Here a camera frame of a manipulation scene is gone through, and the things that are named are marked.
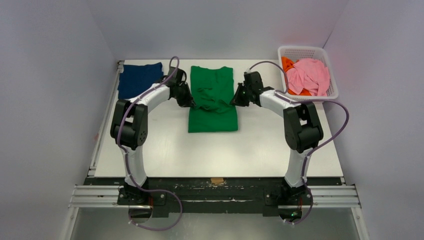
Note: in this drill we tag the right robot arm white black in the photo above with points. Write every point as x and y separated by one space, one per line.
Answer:
302 127

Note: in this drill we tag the green t shirt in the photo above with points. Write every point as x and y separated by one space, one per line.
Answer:
212 91

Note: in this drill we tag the orange t shirt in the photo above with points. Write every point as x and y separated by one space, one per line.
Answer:
288 64

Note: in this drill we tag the left aluminium rail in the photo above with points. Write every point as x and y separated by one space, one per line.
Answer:
94 196

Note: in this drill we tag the pink t shirt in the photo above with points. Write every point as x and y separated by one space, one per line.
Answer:
310 74

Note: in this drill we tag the white plastic basket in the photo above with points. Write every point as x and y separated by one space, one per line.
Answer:
296 53

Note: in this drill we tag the right aluminium rail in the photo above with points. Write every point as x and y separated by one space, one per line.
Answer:
343 196

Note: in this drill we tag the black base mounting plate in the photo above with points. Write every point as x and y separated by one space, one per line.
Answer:
238 195

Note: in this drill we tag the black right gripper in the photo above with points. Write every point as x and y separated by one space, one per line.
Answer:
242 94

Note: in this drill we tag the folded navy blue t shirt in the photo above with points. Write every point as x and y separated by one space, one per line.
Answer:
135 79

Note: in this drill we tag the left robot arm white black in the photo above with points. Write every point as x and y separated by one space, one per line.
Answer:
129 127

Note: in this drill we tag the brown tape piece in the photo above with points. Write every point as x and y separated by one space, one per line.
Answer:
217 180

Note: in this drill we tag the table side aluminium rail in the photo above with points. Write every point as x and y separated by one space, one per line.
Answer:
98 139

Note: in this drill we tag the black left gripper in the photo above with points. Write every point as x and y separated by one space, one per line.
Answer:
188 101

